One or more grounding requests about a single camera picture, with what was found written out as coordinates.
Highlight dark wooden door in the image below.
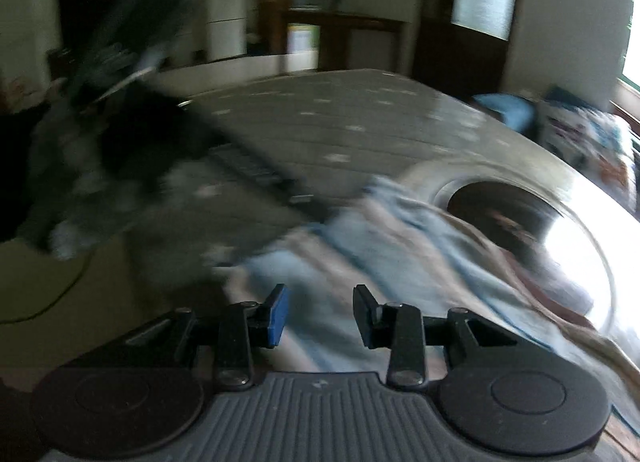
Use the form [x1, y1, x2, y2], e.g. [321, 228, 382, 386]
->
[411, 0, 517, 100]

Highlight blue cushion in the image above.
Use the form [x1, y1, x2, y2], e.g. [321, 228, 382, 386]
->
[473, 93, 536, 135]

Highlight white refrigerator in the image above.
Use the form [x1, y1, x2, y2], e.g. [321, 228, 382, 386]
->
[205, 0, 246, 62]

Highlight striped blue knit garment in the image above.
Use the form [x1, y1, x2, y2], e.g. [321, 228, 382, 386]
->
[224, 177, 639, 447]

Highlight butterfly print pillow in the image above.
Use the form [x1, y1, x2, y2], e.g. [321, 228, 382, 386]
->
[537, 86, 637, 212]

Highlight quilted star tablecloth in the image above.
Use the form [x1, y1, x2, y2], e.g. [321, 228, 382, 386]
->
[49, 67, 640, 462]

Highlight window with green frame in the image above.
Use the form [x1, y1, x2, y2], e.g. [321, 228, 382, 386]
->
[613, 0, 639, 121]

